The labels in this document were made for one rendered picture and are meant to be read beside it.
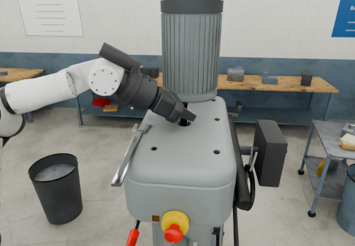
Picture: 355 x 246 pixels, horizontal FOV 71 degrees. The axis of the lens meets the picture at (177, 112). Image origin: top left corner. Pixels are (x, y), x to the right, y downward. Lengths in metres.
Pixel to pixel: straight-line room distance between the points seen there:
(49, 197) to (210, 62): 2.39
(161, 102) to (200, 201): 0.24
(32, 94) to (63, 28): 4.96
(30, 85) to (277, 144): 0.80
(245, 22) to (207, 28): 4.10
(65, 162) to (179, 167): 2.68
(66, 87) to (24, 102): 0.09
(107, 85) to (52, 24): 5.12
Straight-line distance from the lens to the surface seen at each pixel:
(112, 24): 5.15
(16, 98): 0.63
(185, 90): 0.83
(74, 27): 5.46
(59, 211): 3.04
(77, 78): 0.66
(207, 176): 0.52
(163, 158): 0.56
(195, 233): 0.83
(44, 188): 2.84
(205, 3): 0.78
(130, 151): 0.57
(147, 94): 0.60
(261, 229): 3.03
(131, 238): 0.64
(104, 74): 0.56
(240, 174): 0.66
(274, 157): 1.03
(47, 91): 0.62
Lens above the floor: 2.21
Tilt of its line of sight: 25 degrees down
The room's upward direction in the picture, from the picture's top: straight up
